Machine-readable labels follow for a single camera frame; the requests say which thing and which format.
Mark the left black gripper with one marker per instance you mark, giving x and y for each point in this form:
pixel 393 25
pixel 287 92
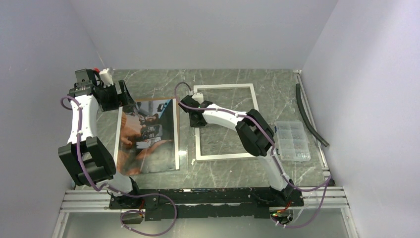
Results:
pixel 124 97

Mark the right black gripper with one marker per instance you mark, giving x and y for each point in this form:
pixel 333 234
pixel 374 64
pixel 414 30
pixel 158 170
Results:
pixel 193 124

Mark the wooden picture frame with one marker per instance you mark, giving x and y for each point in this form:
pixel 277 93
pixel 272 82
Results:
pixel 224 119

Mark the glossy photo print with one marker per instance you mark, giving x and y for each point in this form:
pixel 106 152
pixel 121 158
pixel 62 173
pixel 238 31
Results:
pixel 129 129

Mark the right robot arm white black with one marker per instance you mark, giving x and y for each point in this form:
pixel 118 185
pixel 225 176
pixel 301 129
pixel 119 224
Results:
pixel 256 137

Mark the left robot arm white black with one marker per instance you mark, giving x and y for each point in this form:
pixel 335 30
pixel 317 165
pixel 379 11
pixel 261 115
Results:
pixel 86 159

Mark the brown backing board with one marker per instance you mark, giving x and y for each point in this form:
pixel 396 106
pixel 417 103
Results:
pixel 157 150

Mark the clear plastic parts box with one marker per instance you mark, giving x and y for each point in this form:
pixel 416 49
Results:
pixel 292 142

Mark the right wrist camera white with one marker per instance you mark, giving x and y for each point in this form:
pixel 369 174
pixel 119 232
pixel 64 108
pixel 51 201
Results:
pixel 199 97

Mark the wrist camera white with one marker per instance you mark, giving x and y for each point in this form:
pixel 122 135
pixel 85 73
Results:
pixel 199 97
pixel 106 76

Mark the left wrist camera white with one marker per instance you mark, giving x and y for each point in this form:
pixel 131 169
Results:
pixel 106 76

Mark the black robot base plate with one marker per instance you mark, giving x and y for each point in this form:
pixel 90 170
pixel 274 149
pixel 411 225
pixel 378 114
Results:
pixel 161 204

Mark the aluminium rail frame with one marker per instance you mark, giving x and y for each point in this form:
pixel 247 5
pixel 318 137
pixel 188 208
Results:
pixel 208 174

